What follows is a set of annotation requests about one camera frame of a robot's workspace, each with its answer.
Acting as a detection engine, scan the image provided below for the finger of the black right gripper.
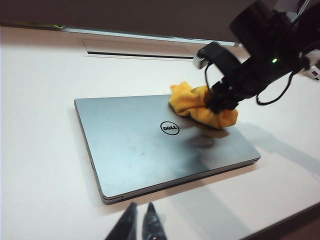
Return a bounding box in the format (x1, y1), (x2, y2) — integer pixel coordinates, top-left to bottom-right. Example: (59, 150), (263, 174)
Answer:
(204, 83), (227, 115)
(222, 87), (241, 111)

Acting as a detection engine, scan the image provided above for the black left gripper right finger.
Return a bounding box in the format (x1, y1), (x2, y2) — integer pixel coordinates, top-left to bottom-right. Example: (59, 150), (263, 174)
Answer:
(141, 201), (168, 240)

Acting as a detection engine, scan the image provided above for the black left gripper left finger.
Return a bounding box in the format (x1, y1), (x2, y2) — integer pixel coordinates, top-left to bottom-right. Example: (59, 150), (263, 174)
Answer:
(104, 201), (139, 240)

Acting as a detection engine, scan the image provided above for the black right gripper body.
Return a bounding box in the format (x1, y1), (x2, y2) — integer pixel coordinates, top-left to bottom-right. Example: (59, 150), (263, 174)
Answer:
(216, 53), (302, 103)

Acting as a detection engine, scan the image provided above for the orange microfibre rag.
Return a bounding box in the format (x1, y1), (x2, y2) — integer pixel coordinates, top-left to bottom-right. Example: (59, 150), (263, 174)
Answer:
(168, 80), (239, 130)

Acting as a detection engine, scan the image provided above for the silver Dell laptop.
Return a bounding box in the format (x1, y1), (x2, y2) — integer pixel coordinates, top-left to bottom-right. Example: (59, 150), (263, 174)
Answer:
(73, 94), (262, 206)

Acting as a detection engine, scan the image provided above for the grey desk divider panel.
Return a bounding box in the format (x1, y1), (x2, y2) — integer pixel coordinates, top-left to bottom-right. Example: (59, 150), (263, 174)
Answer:
(0, 0), (253, 44)

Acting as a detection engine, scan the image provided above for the black camera cable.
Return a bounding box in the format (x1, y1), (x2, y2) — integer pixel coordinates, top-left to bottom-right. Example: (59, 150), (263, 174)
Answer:
(255, 70), (296, 106)

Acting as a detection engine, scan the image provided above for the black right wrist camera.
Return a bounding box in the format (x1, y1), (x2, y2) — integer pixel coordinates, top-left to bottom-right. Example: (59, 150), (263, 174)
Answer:
(193, 41), (241, 77)

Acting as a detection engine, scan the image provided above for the white power strip red switch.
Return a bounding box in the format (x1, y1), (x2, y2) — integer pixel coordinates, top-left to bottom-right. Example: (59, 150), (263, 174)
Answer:
(303, 63), (320, 83)

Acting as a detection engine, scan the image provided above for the silver rail beneath divider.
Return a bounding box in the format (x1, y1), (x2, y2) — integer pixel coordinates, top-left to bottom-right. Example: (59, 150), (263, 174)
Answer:
(62, 26), (245, 48)

